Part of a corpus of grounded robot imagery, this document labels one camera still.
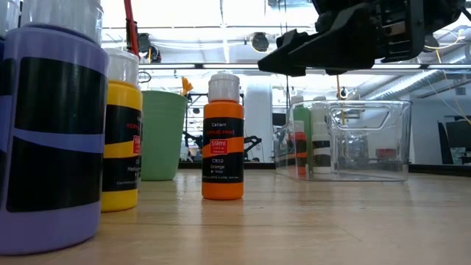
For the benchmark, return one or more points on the large green paint bottle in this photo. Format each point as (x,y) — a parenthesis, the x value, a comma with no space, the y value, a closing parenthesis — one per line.
(303,116)

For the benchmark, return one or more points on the small white paint bottle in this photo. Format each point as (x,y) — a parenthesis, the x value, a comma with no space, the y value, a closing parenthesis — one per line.
(321,129)

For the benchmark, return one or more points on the small red-orange paint bottle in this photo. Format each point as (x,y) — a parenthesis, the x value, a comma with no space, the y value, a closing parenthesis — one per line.
(300,137)

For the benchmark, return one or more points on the small orange paint bottle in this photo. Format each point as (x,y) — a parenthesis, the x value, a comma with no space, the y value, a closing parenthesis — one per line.
(222,110)

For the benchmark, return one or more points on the small yellow paint bottle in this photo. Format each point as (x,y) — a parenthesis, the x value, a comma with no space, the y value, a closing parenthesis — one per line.
(121,95)

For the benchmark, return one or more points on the small purple paint bottle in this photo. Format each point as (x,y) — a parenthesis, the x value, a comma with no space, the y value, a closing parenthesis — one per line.
(55,228)

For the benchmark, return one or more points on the round black ceiling fixture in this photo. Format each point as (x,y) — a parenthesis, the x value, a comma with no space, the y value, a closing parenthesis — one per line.
(260,42)

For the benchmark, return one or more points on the white building pillar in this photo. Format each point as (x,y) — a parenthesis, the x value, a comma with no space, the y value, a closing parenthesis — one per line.
(257,121)

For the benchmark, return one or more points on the red box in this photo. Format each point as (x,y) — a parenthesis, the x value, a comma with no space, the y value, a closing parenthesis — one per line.
(385,154)

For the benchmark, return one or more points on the clear plastic bin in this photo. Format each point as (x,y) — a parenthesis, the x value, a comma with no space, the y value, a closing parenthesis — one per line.
(399,147)

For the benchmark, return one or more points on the black computer monitor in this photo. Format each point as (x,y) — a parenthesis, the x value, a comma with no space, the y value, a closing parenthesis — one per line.
(460,134)

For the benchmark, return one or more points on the green plastic cup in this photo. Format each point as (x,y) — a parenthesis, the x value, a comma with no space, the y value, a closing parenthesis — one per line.
(162,140)

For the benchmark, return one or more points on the silver ventilation duct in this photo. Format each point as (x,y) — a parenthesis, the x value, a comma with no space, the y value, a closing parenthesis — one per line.
(423,79)

